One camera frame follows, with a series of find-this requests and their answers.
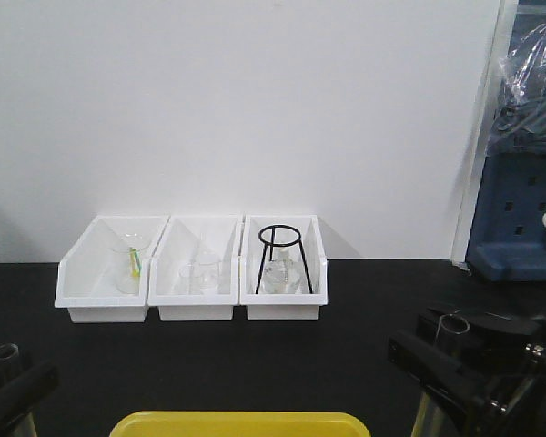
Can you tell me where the clear flask in tripod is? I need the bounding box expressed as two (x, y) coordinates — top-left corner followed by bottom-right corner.
(260, 248), (301, 295)

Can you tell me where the white storage bin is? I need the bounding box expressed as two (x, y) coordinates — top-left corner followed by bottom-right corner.
(147, 215), (243, 322)
(238, 215), (329, 321)
(55, 215), (168, 324)

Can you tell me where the small clear glass beaker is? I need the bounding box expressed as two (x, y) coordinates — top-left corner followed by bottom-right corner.
(178, 264), (201, 295)

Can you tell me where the clear glass tube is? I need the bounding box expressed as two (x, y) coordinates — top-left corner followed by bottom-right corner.
(0, 343), (21, 381)
(434, 313), (470, 358)

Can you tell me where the clear plastic bag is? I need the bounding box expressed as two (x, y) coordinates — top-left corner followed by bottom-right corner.
(486, 1), (546, 156)

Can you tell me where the middle white storage bin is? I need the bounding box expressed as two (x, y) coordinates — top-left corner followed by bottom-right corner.
(147, 215), (243, 322)

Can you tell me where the yellow plastic tray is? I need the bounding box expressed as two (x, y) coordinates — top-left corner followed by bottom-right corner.
(110, 411), (370, 436)

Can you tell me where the right white storage bin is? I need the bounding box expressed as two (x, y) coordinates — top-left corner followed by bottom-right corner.
(238, 215), (329, 321)

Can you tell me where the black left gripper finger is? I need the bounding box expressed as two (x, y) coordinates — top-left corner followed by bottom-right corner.
(0, 361), (59, 436)

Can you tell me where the green yellow stirring rod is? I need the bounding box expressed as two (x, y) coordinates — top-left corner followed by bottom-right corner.
(128, 247), (142, 278)

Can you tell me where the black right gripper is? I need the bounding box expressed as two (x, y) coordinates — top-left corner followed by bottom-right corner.
(388, 305), (546, 436)

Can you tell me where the left white storage bin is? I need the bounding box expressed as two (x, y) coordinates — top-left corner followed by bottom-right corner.
(55, 215), (168, 324)

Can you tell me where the black wire tripod stand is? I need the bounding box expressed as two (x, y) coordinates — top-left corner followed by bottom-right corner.
(255, 224), (313, 295)

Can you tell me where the blue pegboard rack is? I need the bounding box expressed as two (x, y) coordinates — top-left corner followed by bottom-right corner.
(465, 1), (546, 281)

